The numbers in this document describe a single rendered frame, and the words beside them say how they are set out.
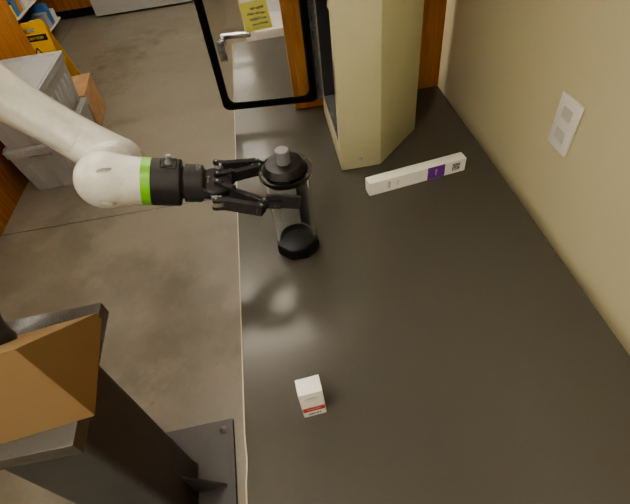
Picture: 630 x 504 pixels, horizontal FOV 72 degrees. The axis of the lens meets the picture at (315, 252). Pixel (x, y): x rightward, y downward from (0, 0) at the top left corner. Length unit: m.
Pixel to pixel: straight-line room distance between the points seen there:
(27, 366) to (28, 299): 1.94
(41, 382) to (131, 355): 1.38
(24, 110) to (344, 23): 0.66
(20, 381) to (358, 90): 0.90
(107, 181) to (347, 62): 0.58
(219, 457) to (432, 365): 1.15
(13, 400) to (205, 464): 1.07
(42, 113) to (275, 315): 0.60
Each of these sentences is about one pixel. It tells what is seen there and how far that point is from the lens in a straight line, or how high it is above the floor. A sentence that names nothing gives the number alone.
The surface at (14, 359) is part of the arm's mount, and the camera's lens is 0.79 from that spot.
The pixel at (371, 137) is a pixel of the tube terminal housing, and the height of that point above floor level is 1.03.
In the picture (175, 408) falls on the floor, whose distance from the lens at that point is 1.99.
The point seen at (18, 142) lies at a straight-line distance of 3.28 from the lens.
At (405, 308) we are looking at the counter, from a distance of 0.92.
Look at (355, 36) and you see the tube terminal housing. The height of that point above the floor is 1.30.
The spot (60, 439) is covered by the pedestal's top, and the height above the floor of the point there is 0.94.
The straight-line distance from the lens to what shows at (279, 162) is 0.87.
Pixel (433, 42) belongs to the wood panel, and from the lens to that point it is 1.56.
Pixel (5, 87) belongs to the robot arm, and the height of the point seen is 1.36.
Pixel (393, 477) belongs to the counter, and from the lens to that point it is 0.78.
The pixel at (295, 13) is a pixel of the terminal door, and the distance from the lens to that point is 1.37.
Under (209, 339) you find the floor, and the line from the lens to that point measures 2.10.
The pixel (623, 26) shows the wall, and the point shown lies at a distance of 0.94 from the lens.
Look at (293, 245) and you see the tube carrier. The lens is 0.97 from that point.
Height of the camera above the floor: 1.69
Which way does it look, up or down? 47 degrees down
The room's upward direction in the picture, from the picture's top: 9 degrees counter-clockwise
